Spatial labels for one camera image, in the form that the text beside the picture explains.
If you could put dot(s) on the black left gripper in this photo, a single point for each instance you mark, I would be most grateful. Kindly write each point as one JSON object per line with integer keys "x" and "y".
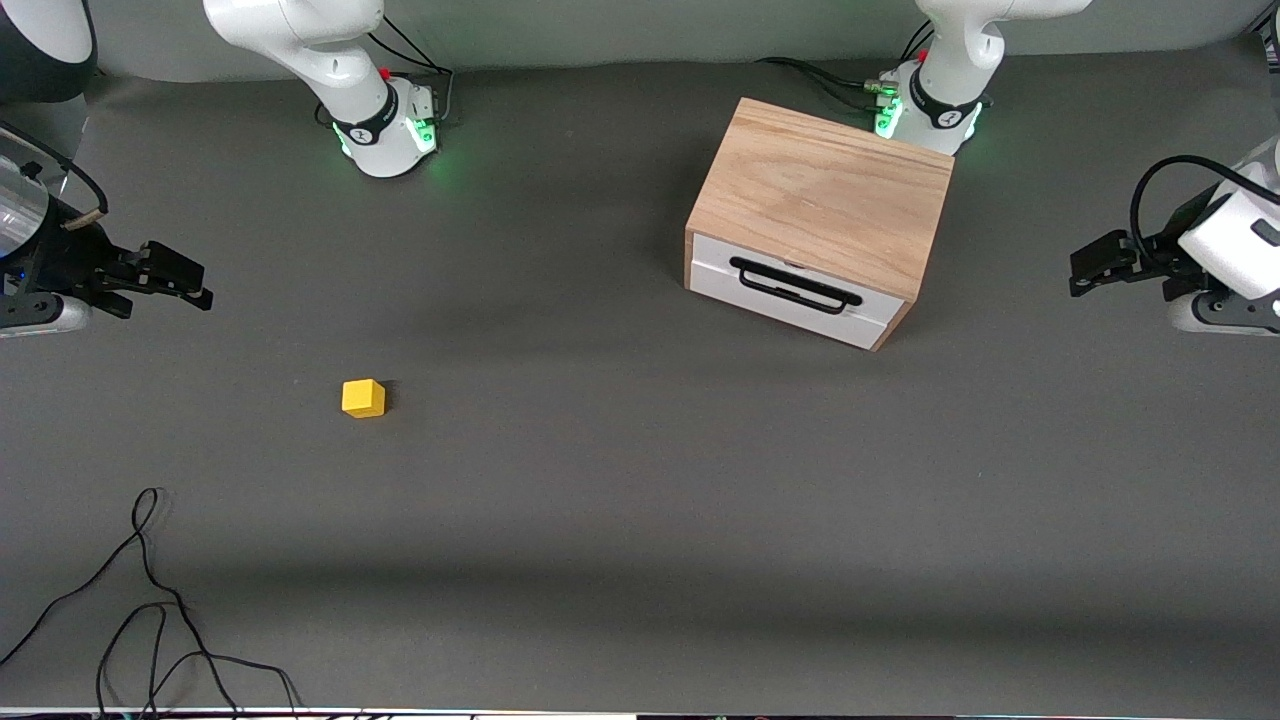
{"x": 1163, "y": 251}

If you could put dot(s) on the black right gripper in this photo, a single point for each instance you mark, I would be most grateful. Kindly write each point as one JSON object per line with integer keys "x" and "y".
{"x": 68, "y": 262}

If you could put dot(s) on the yellow cube block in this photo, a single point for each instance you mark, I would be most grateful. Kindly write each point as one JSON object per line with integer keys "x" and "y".
{"x": 362, "y": 398}

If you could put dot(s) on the white-fronted wooden drawer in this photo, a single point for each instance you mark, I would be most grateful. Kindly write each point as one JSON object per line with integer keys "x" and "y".
{"x": 715, "y": 265}

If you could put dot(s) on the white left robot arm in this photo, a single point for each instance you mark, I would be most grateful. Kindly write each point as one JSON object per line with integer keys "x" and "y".
{"x": 950, "y": 60}

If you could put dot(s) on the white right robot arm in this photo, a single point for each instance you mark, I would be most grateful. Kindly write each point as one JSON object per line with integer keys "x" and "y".
{"x": 340, "y": 60}

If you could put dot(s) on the wooden drawer cabinet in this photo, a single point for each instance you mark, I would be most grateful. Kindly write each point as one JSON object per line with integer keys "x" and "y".
{"x": 820, "y": 190}

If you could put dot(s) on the dark grey table mat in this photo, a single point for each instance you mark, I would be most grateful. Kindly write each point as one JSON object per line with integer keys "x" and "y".
{"x": 600, "y": 500}

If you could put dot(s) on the black frame rail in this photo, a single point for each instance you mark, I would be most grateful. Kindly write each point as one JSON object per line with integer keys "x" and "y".
{"x": 1270, "y": 35}

